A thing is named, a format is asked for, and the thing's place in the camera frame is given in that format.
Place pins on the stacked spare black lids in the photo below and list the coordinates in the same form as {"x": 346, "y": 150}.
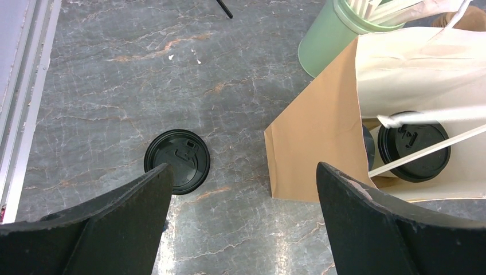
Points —
{"x": 188, "y": 155}

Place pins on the brown paper bag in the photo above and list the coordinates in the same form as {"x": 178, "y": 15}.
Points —
{"x": 410, "y": 69}

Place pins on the green straw holder cup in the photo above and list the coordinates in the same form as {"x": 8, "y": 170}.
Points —
{"x": 333, "y": 29}

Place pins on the black plastic cup lid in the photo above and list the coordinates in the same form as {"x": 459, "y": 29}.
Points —
{"x": 394, "y": 143}

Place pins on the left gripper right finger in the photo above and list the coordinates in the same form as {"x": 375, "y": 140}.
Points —
{"x": 372, "y": 232}

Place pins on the white paper straw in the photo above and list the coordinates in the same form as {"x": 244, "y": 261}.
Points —
{"x": 433, "y": 116}
{"x": 443, "y": 144}

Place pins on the brown cardboard cup carrier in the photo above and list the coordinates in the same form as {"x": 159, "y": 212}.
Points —
{"x": 472, "y": 20}

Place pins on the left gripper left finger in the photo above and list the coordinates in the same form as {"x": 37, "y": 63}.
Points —
{"x": 115, "y": 233}

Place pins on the white paper straws bundle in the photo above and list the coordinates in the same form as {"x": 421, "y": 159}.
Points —
{"x": 391, "y": 13}

